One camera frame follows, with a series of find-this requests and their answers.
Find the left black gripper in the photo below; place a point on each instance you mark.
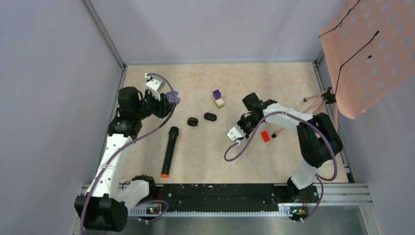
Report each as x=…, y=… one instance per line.
x=163, y=106

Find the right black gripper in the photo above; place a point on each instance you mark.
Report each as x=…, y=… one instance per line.
x=240, y=123

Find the red block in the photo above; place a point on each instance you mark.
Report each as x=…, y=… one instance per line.
x=265, y=136

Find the silver lilac oval case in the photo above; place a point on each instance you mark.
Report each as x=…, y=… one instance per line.
x=173, y=97

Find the oval black charging case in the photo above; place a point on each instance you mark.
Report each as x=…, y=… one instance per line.
x=210, y=116

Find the small black earbud case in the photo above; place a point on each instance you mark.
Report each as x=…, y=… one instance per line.
x=192, y=121

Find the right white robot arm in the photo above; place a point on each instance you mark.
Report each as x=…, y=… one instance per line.
x=319, y=142

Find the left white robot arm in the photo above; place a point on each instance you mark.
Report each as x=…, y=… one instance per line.
x=103, y=207

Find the purple white green brick stack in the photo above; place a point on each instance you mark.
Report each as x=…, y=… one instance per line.
x=217, y=98

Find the black microphone orange end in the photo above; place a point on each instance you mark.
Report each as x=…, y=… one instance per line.
x=172, y=138

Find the pink perforated music stand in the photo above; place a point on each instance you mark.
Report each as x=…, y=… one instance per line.
x=369, y=49

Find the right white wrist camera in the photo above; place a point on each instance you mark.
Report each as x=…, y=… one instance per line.
x=236, y=134

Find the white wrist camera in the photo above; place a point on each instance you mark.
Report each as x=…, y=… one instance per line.
x=236, y=134
x=155, y=85

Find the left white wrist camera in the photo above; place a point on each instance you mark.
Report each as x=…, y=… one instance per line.
x=155, y=85

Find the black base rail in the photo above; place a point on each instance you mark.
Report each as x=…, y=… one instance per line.
x=221, y=199

